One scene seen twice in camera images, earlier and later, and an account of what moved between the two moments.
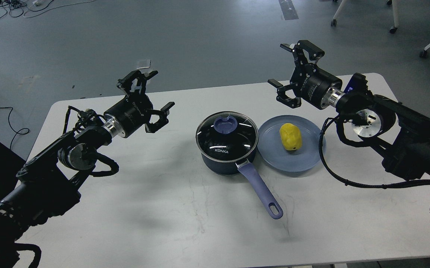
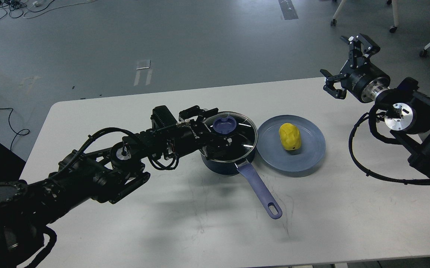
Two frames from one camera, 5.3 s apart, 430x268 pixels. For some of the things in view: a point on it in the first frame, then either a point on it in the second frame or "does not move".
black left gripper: x=133 y=111 to x=193 y=135
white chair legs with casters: x=392 y=29 does not move
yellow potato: x=291 y=136 does not move
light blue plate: x=272 y=151 does not move
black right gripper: x=308 y=81 to x=360 y=77
